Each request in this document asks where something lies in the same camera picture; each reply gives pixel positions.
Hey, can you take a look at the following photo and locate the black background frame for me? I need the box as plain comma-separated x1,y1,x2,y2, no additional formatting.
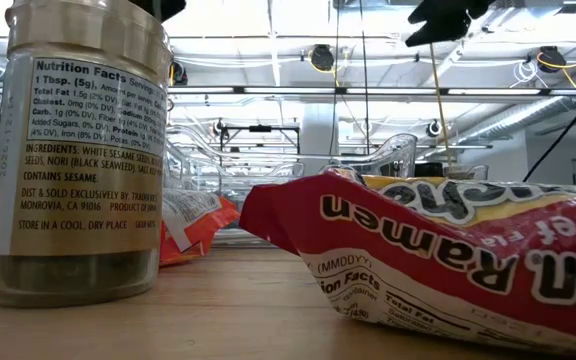
219,124,302,154

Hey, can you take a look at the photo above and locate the yellow hanging cable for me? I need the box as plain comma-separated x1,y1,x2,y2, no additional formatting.
427,42,455,167

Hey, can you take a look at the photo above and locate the red ramen packet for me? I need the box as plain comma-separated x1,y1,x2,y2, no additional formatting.
238,167,576,357

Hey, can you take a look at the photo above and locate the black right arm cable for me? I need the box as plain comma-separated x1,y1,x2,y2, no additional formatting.
522,78,576,184

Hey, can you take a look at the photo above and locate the clear plastic bin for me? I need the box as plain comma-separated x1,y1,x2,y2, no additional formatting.
442,163,490,181
165,124,419,249

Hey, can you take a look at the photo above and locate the black ceiling cable reel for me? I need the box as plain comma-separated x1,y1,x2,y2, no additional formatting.
309,43,336,73
170,59,190,87
536,45,568,74

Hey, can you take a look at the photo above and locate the orange white ramen packet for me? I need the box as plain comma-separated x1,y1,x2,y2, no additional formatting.
159,188,242,267

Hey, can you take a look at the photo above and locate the gold lid seasoning jar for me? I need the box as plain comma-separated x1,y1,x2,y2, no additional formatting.
0,0,175,310

